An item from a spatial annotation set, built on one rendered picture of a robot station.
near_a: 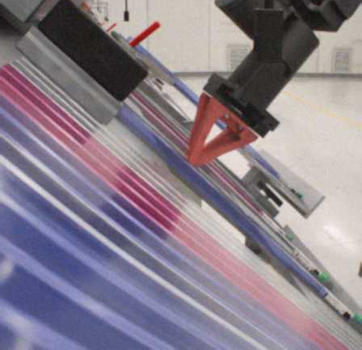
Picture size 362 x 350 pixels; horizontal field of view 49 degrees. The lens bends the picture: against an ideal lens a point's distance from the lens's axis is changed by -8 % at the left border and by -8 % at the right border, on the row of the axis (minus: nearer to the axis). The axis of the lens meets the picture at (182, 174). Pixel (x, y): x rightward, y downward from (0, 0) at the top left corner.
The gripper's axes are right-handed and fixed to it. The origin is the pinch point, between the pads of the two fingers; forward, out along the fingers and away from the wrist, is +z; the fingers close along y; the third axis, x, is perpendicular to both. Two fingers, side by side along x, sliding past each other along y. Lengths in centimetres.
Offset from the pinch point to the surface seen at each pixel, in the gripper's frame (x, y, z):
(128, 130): -10.9, 12.3, 0.0
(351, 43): 425, -755, -314
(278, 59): -5.5, 13.6, -12.2
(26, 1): -22.8, 16.4, -3.6
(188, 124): 29, -91, 4
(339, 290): 30.5, 3.0, 2.3
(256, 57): -6.9, 13.3, -11.1
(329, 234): 145, -128, 5
